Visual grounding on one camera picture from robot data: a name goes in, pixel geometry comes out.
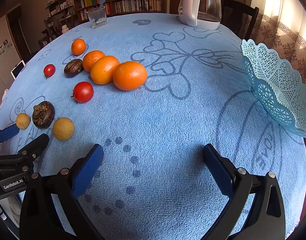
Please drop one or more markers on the large red tomato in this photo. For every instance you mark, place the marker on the large red tomato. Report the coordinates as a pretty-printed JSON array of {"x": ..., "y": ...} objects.
[{"x": 83, "y": 92}]

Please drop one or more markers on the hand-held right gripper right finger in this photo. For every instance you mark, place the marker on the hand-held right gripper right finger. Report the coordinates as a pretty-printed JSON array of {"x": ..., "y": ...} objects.
[{"x": 218, "y": 170}]

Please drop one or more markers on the dark brown water chestnut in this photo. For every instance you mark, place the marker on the dark brown water chestnut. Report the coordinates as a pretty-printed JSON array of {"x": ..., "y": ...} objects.
[
  {"x": 73, "y": 67},
  {"x": 43, "y": 114}
]

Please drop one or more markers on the clear glass pitcher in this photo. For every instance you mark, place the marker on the clear glass pitcher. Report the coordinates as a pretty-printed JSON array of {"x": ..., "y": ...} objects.
[{"x": 200, "y": 2}]

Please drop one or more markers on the patterned beige curtain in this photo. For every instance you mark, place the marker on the patterned beige curtain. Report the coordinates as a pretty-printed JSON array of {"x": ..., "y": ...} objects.
[{"x": 288, "y": 30}]

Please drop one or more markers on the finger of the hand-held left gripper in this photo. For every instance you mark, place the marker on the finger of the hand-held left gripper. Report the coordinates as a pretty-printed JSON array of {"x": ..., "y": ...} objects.
[
  {"x": 8, "y": 132},
  {"x": 34, "y": 146}
]

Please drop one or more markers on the light blue lattice basket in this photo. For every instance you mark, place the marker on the light blue lattice basket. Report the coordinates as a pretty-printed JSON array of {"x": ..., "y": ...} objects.
[{"x": 275, "y": 90}]

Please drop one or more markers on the flattish orange mandarin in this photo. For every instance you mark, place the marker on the flattish orange mandarin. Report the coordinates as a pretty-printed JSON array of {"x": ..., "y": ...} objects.
[{"x": 91, "y": 59}]

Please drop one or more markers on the small round orange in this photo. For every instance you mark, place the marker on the small round orange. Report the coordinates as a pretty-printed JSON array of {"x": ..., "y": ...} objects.
[{"x": 78, "y": 47}]

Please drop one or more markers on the large yellow longan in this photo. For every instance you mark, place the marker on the large yellow longan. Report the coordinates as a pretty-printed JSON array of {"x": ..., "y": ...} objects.
[{"x": 63, "y": 128}]

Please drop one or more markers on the large orange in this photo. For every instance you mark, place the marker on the large orange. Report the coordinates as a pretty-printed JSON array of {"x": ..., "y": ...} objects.
[
  {"x": 129, "y": 75},
  {"x": 104, "y": 70}
]

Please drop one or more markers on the white tablet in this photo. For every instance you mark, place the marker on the white tablet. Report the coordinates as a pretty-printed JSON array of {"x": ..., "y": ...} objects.
[{"x": 17, "y": 69}]

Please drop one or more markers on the dark open shelf rack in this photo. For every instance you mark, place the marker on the dark open shelf rack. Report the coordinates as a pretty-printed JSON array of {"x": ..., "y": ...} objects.
[{"x": 59, "y": 12}]

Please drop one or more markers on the small yellow longan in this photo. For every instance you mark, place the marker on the small yellow longan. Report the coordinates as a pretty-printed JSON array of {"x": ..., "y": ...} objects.
[{"x": 23, "y": 120}]

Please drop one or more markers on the dark wooden chair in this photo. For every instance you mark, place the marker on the dark wooden chair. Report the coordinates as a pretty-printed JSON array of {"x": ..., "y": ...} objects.
[{"x": 240, "y": 12}]

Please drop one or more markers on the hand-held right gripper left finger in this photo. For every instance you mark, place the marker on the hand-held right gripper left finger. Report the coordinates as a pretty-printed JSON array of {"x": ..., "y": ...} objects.
[{"x": 89, "y": 170}]

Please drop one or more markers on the blue printed towel tablecloth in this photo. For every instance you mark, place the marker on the blue printed towel tablecloth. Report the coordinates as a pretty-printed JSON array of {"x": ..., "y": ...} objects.
[{"x": 168, "y": 120}]

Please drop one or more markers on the clear drinking glass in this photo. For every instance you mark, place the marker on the clear drinking glass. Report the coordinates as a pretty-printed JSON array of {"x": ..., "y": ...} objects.
[{"x": 96, "y": 18}]

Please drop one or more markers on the small red tomato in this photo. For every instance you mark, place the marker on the small red tomato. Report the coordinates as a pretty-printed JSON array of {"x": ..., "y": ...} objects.
[{"x": 49, "y": 70}]

